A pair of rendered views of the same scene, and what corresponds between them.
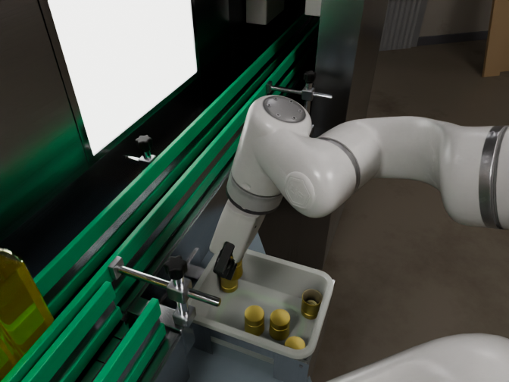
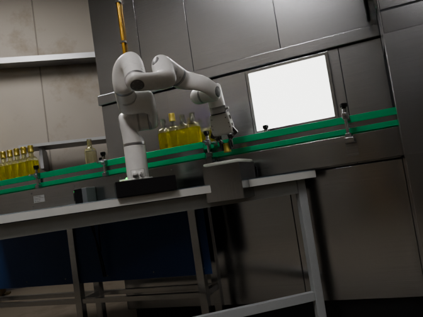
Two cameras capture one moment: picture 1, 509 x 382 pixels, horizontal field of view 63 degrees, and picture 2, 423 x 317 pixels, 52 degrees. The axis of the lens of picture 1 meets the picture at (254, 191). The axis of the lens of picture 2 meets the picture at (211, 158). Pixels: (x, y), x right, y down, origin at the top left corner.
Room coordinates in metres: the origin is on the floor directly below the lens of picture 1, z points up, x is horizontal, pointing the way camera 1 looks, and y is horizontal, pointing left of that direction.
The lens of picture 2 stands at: (0.36, -1.98, 0.72)
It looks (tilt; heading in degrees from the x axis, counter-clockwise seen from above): 4 degrees up; 90
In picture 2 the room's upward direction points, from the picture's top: 8 degrees counter-clockwise
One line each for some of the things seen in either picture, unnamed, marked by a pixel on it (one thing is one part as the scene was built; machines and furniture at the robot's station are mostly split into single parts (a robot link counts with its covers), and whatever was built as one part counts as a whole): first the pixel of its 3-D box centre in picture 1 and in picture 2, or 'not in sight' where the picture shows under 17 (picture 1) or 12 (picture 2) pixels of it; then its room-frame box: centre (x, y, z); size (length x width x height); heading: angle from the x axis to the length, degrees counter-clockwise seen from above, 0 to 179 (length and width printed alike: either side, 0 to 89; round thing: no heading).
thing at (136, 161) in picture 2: not in sight; (136, 163); (0.04, -0.08, 0.89); 0.16 x 0.13 x 0.15; 101
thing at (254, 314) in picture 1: (254, 320); not in sight; (0.41, 0.00, 0.79); 0.04 x 0.04 x 0.04
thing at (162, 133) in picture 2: not in sight; (166, 147); (0.13, 0.35, 0.99); 0.06 x 0.06 x 0.21; 68
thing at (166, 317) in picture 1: (163, 324); (213, 163); (0.37, 0.14, 0.85); 0.09 x 0.04 x 0.07; 68
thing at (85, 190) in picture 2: not in sight; (85, 195); (-0.32, 0.32, 0.79); 0.08 x 0.08 x 0.08; 68
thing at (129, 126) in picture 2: not in sight; (134, 127); (0.04, -0.06, 1.05); 0.13 x 0.10 x 0.16; 5
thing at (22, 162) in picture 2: not in sight; (25, 169); (-0.79, 0.71, 1.02); 0.06 x 0.06 x 0.28; 68
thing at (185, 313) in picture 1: (165, 287); (209, 144); (0.36, 0.12, 0.95); 0.17 x 0.03 x 0.12; 68
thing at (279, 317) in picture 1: (279, 324); not in sight; (0.41, -0.04, 0.79); 0.04 x 0.04 x 0.04
